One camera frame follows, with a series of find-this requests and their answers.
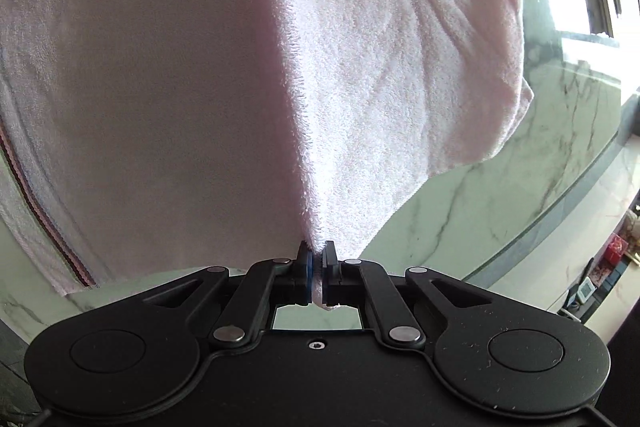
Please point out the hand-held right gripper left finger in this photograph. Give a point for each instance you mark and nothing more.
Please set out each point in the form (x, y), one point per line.
(308, 278)

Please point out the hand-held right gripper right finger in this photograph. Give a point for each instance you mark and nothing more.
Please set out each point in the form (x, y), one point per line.
(326, 279)

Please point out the pink striped towel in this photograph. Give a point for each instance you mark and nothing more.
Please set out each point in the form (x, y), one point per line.
(225, 82)

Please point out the white digital clock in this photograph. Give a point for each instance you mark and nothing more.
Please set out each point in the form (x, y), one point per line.
(584, 291)

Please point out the white marble television console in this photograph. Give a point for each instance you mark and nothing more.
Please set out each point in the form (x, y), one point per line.
(580, 217)

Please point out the red gift box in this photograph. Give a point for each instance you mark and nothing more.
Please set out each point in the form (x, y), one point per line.
(613, 252)

